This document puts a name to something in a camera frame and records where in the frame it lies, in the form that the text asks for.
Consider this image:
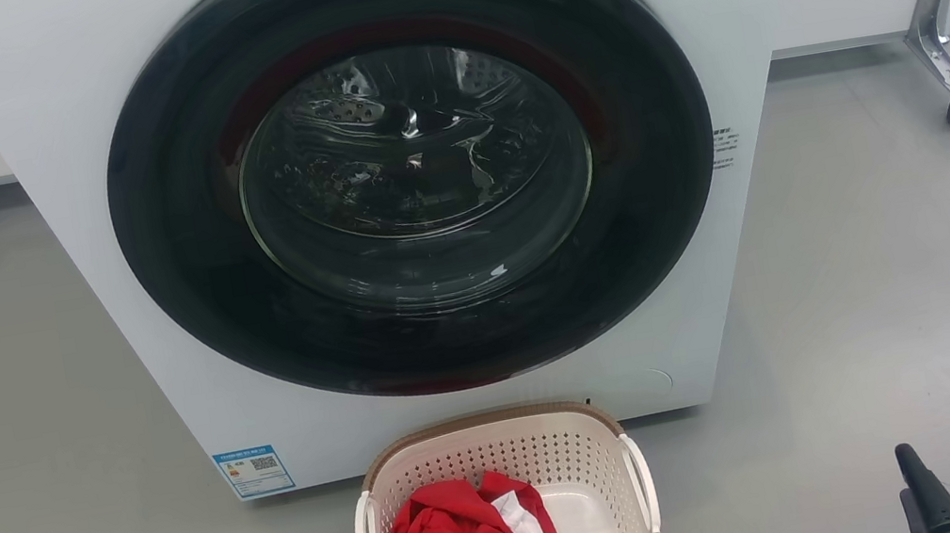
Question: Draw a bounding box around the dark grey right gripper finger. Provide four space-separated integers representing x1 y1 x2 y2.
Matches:
892 436 950 533

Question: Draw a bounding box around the cream perforated laundry basket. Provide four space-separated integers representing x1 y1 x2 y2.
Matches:
339 386 663 533

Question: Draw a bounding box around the blue energy label sticker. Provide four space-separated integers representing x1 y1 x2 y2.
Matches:
211 442 297 504

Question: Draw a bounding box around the round filter cover panel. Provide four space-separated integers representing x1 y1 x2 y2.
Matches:
593 364 678 424

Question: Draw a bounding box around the black round washer door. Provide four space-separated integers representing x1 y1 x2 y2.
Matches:
76 0 746 441

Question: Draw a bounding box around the white front-load washing machine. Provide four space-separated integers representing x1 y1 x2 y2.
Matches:
0 0 950 533

